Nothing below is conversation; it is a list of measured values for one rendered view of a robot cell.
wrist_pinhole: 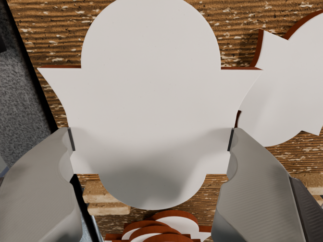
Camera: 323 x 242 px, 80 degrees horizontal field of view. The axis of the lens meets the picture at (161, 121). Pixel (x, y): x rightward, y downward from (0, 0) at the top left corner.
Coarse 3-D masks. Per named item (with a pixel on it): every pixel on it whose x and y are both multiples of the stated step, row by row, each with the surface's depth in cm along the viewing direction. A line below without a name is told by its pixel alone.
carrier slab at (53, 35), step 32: (32, 0) 16; (64, 0) 16; (96, 0) 16; (192, 0) 16; (224, 0) 16; (256, 0) 16; (288, 0) 16; (320, 0) 16; (32, 32) 17; (64, 32) 17; (224, 32) 17; (256, 32) 17; (32, 64) 18; (64, 64) 18; (224, 64) 19; (288, 160) 26; (320, 160) 26
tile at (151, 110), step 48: (144, 0) 9; (96, 48) 10; (144, 48) 10; (192, 48) 10; (96, 96) 11; (144, 96) 11; (192, 96) 11; (240, 96) 11; (96, 144) 13; (144, 144) 13; (192, 144) 13; (144, 192) 14; (192, 192) 15
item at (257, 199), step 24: (240, 144) 10; (240, 168) 8; (264, 168) 8; (240, 192) 7; (264, 192) 7; (288, 192) 7; (216, 216) 7; (240, 216) 6; (264, 216) 6; (288, 216) 6; (216, 240) 7; (240, 240) 6; (264, 240) 6; (288, 240) 6
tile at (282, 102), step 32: (288, 32) 17; (320, 32) 16; (256, 64) 18; (288, 64) 18; (320, 64) 18; (256, 96) 19; (288, 96) 19; (320, 96) 19; (256, 128) 21; (288, 128) 21; (320, 128) 22
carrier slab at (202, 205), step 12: (204, 192) 29; (216, 192) 29; (180, 204) 31; (192, 204) 31; (204, 204) 31; (216, 204) 31; (96, 216) 32; (108, 216) 32; (120, 216) 32; (132, 216) 32; (144, 216) 32; (204, 216) 33; (108, 228) 34; (120, 228) 34; (204, 240) 37
